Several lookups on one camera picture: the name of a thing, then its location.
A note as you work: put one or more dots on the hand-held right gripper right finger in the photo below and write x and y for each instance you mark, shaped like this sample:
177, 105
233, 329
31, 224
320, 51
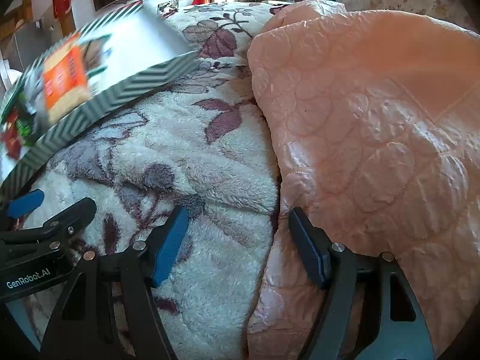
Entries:
309, 247

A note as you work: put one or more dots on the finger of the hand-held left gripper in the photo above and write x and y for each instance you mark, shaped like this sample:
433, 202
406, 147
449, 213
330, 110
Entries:
77, 213
24, 202

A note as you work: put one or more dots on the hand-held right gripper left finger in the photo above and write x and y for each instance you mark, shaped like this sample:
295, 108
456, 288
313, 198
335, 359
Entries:
170, 247

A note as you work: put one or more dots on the light green pea packet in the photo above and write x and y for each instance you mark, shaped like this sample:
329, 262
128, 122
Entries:
25, 127

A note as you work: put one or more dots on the orange snack packet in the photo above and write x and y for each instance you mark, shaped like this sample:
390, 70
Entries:
63, 78

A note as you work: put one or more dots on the striped cardboard box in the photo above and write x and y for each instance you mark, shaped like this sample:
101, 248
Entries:
142, 45

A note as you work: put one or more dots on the red snack packet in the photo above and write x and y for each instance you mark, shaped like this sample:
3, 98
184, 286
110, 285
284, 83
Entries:
12, 138

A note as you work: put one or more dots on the floral fleece blanket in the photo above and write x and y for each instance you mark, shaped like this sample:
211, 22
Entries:
180, 157

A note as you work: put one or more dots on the pink quilted blanket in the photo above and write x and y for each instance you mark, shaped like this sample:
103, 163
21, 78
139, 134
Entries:
367, 138

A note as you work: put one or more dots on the large photo frame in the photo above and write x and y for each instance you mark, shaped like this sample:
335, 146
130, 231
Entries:
168, 8

